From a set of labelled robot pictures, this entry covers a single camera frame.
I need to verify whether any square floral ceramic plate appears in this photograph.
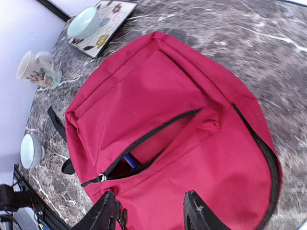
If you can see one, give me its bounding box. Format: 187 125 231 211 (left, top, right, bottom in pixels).
68 0 137 58

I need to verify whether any red student backpack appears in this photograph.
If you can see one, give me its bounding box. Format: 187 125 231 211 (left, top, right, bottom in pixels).
48 31 282 230

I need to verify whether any left black frame post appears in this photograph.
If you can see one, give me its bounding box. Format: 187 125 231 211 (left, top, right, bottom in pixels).
36 0 71 22

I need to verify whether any teal bowl on plate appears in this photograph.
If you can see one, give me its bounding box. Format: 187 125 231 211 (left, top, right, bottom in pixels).
67 6 100 39

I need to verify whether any purple cap marker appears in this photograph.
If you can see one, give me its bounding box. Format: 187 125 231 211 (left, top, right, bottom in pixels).
123 153 140 169

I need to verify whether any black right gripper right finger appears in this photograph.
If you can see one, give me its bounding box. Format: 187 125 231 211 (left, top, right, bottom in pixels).
184 190 230 230

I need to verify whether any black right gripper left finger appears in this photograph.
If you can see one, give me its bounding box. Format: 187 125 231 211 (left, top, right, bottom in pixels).
71 191 127 230

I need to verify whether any white floral ceramic mug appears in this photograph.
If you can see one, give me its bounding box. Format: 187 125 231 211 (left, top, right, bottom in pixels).
16 51 62 89

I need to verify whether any black front rail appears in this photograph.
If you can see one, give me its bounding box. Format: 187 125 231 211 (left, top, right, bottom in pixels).
13 164 71 230

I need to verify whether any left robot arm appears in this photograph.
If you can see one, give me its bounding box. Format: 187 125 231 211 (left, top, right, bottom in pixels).
0 184 32 212

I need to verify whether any teal ceramic bowl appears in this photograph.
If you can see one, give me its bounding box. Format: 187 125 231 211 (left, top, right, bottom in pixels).
20 134 45 169

